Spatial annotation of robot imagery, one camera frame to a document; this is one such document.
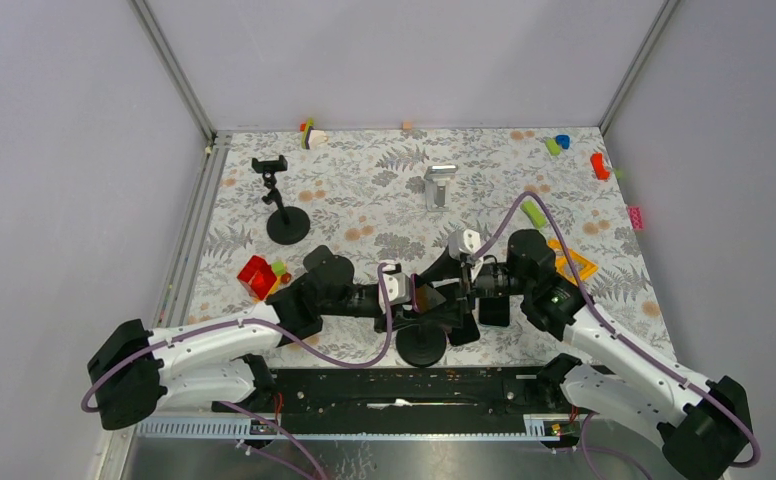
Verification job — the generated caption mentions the yellow triangular plastic frame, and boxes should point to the yellow triangular plastic frame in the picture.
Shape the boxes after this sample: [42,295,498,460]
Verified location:
[548,239,598,284]

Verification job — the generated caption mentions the black smartphone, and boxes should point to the black smartphone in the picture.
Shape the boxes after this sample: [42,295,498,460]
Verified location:
[447,313,481,347]

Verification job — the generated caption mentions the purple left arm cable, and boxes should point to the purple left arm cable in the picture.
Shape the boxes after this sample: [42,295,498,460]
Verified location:
[80,262,403,480]

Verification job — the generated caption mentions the silver metal phone stand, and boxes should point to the silver metal phone stand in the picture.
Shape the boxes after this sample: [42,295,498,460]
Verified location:
[424,164,458,212]

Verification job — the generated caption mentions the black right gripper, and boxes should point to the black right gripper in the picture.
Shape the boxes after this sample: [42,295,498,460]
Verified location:
[416,244,530,326]

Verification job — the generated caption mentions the pink lego brick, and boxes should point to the pink lego brick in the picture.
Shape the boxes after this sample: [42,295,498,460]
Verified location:
[627,206,645,231]

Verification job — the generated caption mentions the green toy block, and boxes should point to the green toy block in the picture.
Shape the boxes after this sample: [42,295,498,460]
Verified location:
[520,201,548,229]

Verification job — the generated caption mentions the blue-edged smartphone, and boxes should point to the blue-edged smartphone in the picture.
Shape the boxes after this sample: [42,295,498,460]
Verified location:
[478,297,511,328]

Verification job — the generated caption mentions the blue heart block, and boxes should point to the blue heart block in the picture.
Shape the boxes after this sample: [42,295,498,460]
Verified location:
[554,135,570,150]

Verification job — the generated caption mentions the purple-edged smartphone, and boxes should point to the purple-edged smartphone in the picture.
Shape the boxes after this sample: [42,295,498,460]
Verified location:
[411,274,446,314]

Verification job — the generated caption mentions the stacked coloured blocks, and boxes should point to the stacked coloured blocks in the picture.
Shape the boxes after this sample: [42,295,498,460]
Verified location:
[299,117,329,150]

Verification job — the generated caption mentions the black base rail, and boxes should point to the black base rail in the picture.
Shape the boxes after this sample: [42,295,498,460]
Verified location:
[210,363,605,437]

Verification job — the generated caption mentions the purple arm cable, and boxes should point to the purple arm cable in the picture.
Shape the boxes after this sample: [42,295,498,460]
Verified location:
[471,192,763,480]
[80,262,403,480]

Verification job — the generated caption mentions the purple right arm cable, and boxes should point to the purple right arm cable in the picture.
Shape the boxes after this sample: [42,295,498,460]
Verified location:
[471,192,763,480]

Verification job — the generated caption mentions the black phone stand with phone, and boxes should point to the black phone stand with phone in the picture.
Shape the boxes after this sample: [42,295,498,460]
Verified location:
[395,305,466,368]

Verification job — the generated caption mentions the red curved block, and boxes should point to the red curved block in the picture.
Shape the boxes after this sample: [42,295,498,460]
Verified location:
[590,152,611,181]

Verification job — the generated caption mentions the floral patterned mat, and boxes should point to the floral patterned mat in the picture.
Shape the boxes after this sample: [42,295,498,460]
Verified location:
[186,127,674,356]

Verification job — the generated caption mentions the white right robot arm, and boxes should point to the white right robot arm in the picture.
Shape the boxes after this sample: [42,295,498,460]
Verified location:
[413,229,753,479]

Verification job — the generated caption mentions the lime green block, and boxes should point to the lime green block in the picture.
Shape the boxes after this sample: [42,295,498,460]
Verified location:
[545,138,561,156]

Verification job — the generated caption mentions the red toy car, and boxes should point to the red toy car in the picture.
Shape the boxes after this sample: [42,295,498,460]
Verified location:
[236,255,293,301]

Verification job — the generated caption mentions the black round-base phone stand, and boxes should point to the black round-base phone stand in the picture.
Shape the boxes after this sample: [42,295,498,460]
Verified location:
[251,155,311,245]

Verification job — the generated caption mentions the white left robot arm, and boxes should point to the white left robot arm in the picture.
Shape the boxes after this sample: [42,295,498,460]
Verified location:
[81,254,414,431]

